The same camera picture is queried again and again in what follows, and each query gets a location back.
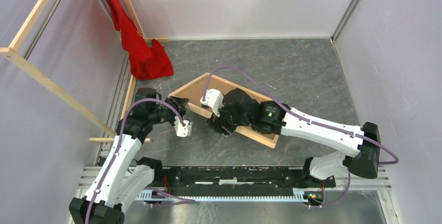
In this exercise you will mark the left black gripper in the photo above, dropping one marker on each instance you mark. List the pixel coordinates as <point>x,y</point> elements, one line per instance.
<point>178,103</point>

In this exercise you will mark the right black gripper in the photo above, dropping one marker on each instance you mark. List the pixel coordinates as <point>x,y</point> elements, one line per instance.
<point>216,123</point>

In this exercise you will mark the light wooden picture frame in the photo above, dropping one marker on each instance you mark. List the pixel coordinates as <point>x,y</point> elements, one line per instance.
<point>269,140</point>

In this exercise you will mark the brown hardboard backing board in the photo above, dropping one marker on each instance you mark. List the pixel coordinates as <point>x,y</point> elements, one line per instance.
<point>193,91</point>

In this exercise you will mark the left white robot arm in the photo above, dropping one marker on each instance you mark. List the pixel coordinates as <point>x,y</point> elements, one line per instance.
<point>111,194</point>

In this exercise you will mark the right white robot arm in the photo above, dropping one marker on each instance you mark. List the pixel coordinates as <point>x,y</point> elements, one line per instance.
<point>356,147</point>

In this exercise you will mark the red cloth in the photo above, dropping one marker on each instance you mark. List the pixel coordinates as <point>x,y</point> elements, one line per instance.
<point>147,62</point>

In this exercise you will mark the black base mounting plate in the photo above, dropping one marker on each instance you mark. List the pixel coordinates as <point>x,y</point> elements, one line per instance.
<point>236,181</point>

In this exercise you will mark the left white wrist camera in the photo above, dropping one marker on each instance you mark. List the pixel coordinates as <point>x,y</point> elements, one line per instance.
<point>183,130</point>

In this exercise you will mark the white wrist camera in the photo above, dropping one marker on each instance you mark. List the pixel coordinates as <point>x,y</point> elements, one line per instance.
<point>183,130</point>
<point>214,100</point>

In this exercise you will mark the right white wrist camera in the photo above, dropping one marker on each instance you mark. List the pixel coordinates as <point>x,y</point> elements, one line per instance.
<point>214,100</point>

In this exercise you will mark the white slotted cable duct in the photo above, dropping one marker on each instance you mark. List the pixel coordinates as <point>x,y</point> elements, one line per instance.
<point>297,196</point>

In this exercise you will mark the large wooden rack frame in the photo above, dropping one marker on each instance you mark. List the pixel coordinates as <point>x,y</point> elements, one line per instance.
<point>81,52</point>

